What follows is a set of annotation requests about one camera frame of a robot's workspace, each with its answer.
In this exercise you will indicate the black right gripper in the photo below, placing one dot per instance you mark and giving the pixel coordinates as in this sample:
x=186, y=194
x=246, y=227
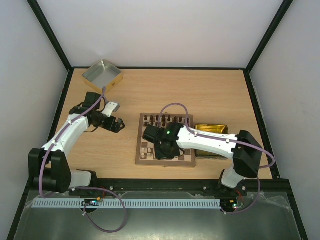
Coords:
x=147, y=132

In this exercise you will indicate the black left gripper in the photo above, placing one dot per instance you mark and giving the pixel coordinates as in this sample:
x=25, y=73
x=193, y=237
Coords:
x=116, y=129

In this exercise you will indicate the dark chess pieces row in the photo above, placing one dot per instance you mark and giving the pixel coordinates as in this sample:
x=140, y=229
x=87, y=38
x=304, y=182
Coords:
x=161, y=120

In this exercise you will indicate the white slotted cable duct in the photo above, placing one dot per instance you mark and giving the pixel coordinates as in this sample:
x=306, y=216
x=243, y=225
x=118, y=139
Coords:
x=72, y=203

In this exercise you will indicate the gold tin lid tray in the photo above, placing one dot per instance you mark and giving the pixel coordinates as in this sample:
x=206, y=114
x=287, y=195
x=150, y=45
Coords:
x=212, y=128

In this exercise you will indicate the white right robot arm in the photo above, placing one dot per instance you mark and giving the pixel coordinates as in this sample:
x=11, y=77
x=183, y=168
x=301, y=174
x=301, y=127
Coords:
x=242, y=148

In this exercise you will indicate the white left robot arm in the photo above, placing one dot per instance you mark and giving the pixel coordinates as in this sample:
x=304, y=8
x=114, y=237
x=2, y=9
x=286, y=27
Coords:
x=48, y=166

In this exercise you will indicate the wooden chess board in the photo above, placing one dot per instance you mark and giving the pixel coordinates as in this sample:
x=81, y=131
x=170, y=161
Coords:
x=187, y=160

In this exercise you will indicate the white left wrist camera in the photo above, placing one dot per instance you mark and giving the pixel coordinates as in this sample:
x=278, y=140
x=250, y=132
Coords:
x=110, y=108

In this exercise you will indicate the empty gold tin box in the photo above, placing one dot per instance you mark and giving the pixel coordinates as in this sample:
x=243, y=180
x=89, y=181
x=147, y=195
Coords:
x=102, y=74

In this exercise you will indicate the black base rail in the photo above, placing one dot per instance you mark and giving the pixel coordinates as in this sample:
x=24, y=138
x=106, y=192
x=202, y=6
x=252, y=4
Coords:
x=204, y=187

